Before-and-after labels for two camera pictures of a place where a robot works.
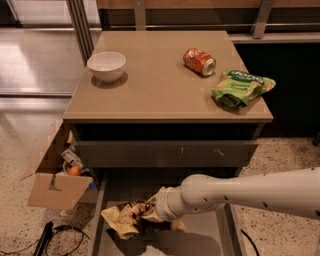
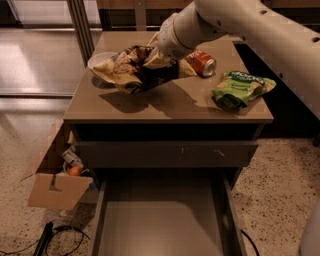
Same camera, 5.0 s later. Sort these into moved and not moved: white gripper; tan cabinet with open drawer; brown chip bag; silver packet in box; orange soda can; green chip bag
Moved: brown chip bag; white gripper
Not moved: orange soda can; silver packet in box; tan cabinet with open drawer; green chip bag
